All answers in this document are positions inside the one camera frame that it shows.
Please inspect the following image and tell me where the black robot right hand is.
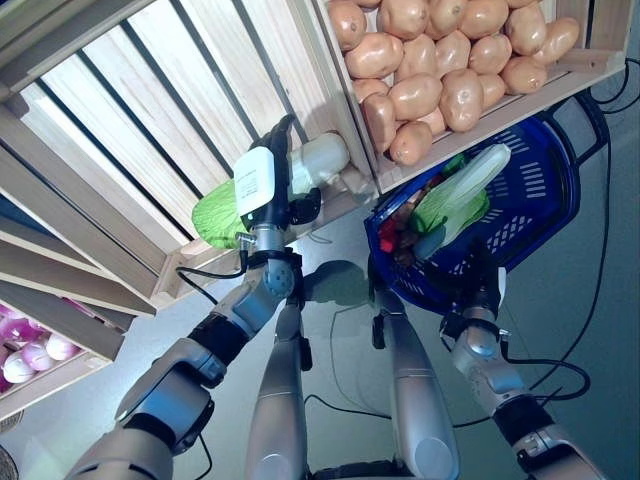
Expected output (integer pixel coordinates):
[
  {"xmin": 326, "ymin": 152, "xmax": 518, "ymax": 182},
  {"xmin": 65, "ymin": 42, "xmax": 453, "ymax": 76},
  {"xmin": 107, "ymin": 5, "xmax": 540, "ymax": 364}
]
[{"xmin": 462, "ymin": 249, "xmax": 501, "ymax": 311}]

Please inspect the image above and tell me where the light wooden crate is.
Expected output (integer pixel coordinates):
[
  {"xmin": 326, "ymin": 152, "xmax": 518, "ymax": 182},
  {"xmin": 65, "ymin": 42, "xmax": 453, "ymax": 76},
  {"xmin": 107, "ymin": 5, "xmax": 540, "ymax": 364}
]
[
  {"xmin": 0, "ymin": 299, "xmax": 116, "ymax": 421},
  {"xmin": 312, "ymin": 0, "xmax": 634, "ymax": 196},
  {"xmin": 0, "ymin": 0, "xmax": 381, "ymax": 309}
]

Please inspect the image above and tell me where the black robot pelvis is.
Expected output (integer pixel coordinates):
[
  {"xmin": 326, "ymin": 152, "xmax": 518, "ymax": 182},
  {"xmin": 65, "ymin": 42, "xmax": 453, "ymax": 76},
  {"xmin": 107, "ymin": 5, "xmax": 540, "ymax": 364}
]
[{"xmin": 309, "ymin": 462, "xmax": 406, "ymax": 480}]

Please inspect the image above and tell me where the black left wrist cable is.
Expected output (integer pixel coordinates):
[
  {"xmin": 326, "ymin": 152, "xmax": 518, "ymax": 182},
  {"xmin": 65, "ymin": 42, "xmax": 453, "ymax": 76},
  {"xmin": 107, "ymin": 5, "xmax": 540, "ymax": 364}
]
[{"xmin": 175, "ymin": 266, "xmax": 251, "ymax": 306}]

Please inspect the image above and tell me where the purple white turnip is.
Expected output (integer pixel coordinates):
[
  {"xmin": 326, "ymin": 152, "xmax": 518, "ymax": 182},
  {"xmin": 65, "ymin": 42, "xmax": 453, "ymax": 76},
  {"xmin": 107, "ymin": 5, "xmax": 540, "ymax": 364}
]
[
  {"xmin": 45, "ymin": 333, "xmax": 81, "ymax": 362},
  {"xmin": 0, "ymin": 304, "xmax": 29, "ymax": 341},
  {"xmin": 2, "ymin": 349, "xmax": 36, "ymax": 385}
]

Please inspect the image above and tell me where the silver robot right leg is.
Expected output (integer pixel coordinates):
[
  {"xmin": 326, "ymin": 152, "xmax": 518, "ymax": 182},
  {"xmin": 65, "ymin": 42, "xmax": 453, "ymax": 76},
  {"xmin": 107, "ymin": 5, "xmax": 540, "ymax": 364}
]
[{"xmin": 370, "ymin": 289, "xmax": 461, "ymax": 480}]

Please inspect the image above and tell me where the blue plastic shopping basket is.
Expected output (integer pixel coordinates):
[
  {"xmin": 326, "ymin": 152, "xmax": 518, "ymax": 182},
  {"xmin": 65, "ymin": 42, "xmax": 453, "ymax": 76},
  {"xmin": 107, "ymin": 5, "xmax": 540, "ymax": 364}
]
[{"xmin": 363, "ymin": 97, "xmax": 612, "ymax": 314}]

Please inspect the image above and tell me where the tan potato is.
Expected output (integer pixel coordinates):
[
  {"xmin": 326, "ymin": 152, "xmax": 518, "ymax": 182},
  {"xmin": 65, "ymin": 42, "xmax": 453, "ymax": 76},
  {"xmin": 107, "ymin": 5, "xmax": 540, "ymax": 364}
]
[
  {"xmin": 389, "ymin": 121, "xmax": 434, "ymax": 166},
  {"xmin": 388, "ymin": 73, "xmax": 444, "ymax": 121},
  {"xmin": 479, "ymin": 73, "xmax": 507, "ymax": 109},
  {"xmin": 532, "ymin": 17, "xmax": 581, "ymax": 66},
  {"xmin": 501, "ymin": 56, "xmax": 549, "ymax": 95},
  {"xmin": 362, "ymin": 93, "xmax": 397, "ymax": 154},
  {"xmin": 344, "ymin": 32, "xmax": 405, "ymax": 80},
  {"xmin": 439, "ymin": 68, "xmax": 485, "ymax": 133}
]

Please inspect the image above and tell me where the grey ribbed basket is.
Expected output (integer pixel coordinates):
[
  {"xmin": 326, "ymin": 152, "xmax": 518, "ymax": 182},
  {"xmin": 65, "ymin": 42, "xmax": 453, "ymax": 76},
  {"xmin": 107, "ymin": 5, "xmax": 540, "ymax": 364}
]
[{"xmin": 0, "ymin": 408, "xmax": 25, "ymax": 435}]

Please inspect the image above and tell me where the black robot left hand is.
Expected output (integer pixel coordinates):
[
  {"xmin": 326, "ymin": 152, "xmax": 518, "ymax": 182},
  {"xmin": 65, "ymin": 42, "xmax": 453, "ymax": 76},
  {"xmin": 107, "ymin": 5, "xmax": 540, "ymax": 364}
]
[{"xmin": 247, "ymin": 113, "xmax": 324, "ymax": 234}]

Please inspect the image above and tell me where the red bell pepper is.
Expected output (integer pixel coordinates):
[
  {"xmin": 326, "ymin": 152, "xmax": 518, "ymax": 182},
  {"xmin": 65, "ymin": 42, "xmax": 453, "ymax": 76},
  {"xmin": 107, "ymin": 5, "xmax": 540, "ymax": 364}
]
[{"xmin": 378, "ymin": 222, "xmax": 401, "ymax": 252}]

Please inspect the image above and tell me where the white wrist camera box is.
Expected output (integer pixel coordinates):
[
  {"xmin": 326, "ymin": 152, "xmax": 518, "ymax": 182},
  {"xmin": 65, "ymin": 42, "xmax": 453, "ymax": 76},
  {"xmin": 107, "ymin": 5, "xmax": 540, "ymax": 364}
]
[{"xmin": 232, "ymin": 146, "xmax": 277, "ymax": 217}]

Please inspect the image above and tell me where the wooden display shelf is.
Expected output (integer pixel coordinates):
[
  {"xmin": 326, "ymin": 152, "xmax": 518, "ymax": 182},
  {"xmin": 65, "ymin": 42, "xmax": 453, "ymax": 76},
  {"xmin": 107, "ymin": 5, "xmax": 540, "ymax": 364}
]
[{"xmin": 0, "ymin": 214, "xmax": 156, "ymax": 361}]

